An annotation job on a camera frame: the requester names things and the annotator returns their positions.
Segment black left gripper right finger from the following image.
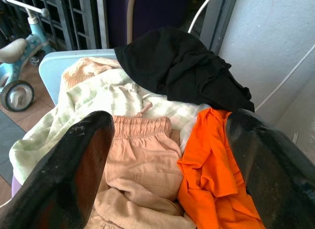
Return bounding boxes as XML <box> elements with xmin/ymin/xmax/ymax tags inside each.
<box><xmin>225</xmin><ymin>108</ymin><xmax>315</xmax><ymax>229</ymax></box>

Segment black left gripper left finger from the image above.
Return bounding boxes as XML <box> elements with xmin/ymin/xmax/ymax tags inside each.
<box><xmin>0</xmin><ymin>110</ymin><xmax>115</xmax><ymax>229</ymax></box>

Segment lilac laundry basket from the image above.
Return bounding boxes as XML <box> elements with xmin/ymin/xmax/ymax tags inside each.
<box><xmin>11</xmin><ymin>176</ymin><xmax>22</xmax><ymax>197</ymax></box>

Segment grey floor mat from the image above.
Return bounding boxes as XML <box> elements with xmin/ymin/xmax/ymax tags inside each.
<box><xmin>0</xmin><ymin>110</ymin><xmax>27</xmax><ymax>178</ymax></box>

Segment orange garment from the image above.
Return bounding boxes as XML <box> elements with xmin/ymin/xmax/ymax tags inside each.
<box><xmin>177</xmin><ymin>107</ymin><xmax>266</xmax><ymax>229</ymax></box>

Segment pale green checked cloth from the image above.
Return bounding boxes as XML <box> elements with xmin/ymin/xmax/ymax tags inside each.
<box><xmin>9</xmin><ymin>57</ymin><xmax>210</xmax><ymax>186</ymax></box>

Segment light blue plastic table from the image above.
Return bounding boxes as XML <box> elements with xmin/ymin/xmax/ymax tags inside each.
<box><xmin>38</xmin><ymin>49</ymin><xmax>118</xmax><ymax>106</ymax></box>

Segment light blue kids tricycle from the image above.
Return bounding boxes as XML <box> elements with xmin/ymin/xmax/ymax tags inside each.
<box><xmin>0</xmin><ymin>0</ymin><xmax>56</xmax><ymax>113</ymax></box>

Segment black garment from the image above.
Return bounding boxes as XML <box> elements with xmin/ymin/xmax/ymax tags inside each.
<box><xmin>114</xmin><ymin>26</ymin><xmax>255</xmax><ymax>113</ymax></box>

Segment grey metal gate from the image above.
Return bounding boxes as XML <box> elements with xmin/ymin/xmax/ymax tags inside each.
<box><xmin>0</xmin><ymin>0</ymin><xmax>110</xmax><ymax>51</ymax></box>

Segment purple chair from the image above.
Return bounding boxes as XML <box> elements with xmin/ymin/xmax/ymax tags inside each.
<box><xmin>104</xmin><ymin>0</ymin><xmax>190</xmax><ymax>49</ymax></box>

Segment peach drawstring shorts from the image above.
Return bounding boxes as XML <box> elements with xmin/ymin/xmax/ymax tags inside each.
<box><xmin>85</xmin><ymin>102</ymin><xmax>197</xmax><ymax>229</ymax></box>

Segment white cable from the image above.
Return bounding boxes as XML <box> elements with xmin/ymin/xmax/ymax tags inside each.
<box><xmin>187</xmin><ymin>0</ymin><xmax>315</xmax><ymax>111</ymax></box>

